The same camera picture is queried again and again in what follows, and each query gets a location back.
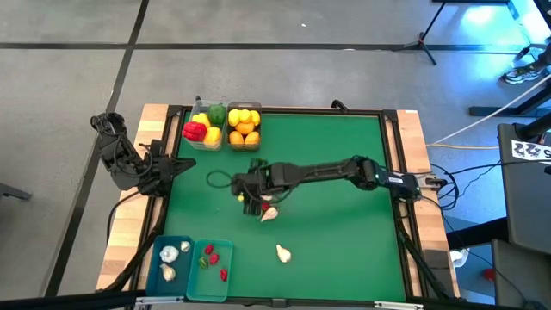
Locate clear plastic basket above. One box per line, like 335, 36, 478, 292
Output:
185, 99, 228, 152

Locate silver metal bracket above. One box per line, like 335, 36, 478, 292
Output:
373, 301, 425, 310
134, 295, 174, 310

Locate black tripod stand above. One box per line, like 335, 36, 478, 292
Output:
391, 0, 449, 67

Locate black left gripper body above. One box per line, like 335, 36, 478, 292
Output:
144, 139, 171, 195

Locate black crossbar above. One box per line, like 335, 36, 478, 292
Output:
0, 289, 551, 310

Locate dark beam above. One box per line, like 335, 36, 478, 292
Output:
445, 216, 510, 251

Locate person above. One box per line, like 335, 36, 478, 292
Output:
523, 37, 551, 74

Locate green bell pepper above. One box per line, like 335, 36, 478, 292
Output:
207, 103, 227, 126

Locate yellow cable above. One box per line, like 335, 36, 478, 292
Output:
425, 143, 499, 151

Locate thin black cable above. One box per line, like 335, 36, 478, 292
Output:
105, 188, 147, 245

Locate red bell pepper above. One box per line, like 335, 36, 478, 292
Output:
182, 121, 208, 143

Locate grey box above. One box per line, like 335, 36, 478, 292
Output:
490, 239, 551, 310

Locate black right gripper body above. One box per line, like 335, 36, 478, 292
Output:
232, 165, 281, 198

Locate blue plastic basket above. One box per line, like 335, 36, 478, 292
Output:
145, 235, 195, 299

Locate black pole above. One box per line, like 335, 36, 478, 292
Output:
514, 110, 551, 141

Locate grey chair leg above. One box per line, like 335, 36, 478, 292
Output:
0, 182, 34, 202

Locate black cable conduit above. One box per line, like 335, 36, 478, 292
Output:
101, 201, 171, 294
395, 214, 453, 301

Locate green table mat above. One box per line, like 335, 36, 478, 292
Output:
162, 112, 407, 301

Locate teal plastic basket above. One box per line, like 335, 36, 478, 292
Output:
186, 239, 234, 302

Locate white cable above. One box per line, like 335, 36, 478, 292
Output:
432, 77, 551, 146

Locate white printed label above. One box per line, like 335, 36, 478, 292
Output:
511, 139, 551, 162

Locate black desk foot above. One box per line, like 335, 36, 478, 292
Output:
467, 79, 551, 118

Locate round white garlic bulb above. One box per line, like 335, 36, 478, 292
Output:
159, 245, 180, 264

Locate clear container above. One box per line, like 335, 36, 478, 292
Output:
226, 101, 263, 152

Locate small white object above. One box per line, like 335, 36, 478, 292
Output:
449, 248, 470, 267

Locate person's shoe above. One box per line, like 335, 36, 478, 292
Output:
501, 65, 542, 85

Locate black table frame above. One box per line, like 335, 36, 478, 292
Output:
128, 102, 461, 309

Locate yellow bell pepper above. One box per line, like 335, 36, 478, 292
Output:
202, 127, 223, 146
191, 112, 212, 129

